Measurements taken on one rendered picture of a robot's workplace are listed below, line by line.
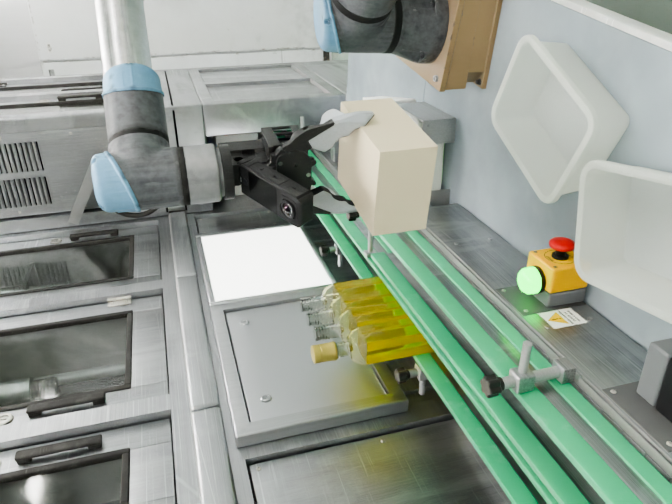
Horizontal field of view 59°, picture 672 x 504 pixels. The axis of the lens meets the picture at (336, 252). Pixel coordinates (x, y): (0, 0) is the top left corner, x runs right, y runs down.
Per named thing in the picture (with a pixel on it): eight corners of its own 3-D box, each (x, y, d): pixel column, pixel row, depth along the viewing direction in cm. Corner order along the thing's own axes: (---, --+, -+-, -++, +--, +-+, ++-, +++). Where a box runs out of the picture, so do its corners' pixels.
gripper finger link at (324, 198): (357, 190, 88) (307, 164, 83) (369, 210, 84) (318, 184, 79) (345, 206, 89) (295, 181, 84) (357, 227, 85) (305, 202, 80)
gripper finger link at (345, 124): (352, 83, 78) (295, 124, 79) (365, 99, 74) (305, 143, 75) (363, 101, 80) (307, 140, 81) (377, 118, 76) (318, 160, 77)
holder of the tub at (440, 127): (418, 205, 157) (390, 209, 155) (424, 101, 144) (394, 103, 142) (446, 231, 142) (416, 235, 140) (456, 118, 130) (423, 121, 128)
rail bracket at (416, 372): (453, 379, 119) (391, 392, 116) (456, 351, 116) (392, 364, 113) (462, 392, 116) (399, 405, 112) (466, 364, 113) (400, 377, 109)
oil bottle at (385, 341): (443, 333, 120) (343, 351, 114) (446, 309, 117) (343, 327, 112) (456, 349, 115) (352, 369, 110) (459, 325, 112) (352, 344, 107)
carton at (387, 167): (391, 97, 84) (340, 101, 82) (438, 146, 72) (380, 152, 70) (384, 172, 91) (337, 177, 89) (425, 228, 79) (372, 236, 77)
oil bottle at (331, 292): (410, 291, 135) (319, 306, 129) (411, 270, 132) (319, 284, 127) (420, 304, 130) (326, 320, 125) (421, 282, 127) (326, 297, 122)
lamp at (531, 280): (527, 284, 98) (511, 287, 97) (531, 260, 96) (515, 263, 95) (543, 298, 94) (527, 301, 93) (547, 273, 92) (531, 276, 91)
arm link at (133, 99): (104, 106, 84) (111, 175, 81) (96, 56, 74) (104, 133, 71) (161, 105, 87) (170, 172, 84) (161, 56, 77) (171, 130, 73)
